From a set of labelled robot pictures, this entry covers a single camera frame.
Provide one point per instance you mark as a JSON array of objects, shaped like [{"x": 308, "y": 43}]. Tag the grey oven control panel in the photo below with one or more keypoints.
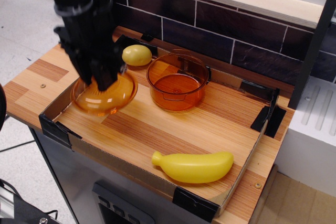
[{"x": 114, "y": 209}]

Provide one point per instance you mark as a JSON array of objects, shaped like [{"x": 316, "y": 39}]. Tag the cardboard fence with black tape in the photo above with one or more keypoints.
[{"x": 115, "y": 151}]

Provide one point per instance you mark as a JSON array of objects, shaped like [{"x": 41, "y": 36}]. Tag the black vertical post right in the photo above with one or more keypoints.
[{"x": 312, "y": 53}]

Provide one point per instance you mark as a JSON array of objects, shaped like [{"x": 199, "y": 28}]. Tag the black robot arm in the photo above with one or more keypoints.
[{"x": 87, "y": 39}]

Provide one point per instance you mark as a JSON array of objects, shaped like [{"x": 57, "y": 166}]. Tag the yellow toy banana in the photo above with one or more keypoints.
[{"x": 194, "y": 168}]

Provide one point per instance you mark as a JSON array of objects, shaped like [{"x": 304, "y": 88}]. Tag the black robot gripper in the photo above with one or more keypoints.
[{"x": 87, "y": 39}]

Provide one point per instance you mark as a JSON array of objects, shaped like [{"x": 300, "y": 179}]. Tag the orange transparent pot lid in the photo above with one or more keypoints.
[{"x": 89, "y": 99}]

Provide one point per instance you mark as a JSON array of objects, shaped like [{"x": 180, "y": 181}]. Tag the white ridged sink drainer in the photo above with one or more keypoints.
[{"x": 319, "y": 108}]

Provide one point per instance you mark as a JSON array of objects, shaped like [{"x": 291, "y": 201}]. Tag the yellow toy potato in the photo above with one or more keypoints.
[{"x": 137, "y": 55}]

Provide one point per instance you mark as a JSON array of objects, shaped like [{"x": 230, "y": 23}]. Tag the orange transparent toy pot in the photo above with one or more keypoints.
[{"x": 177, "y": 80}]

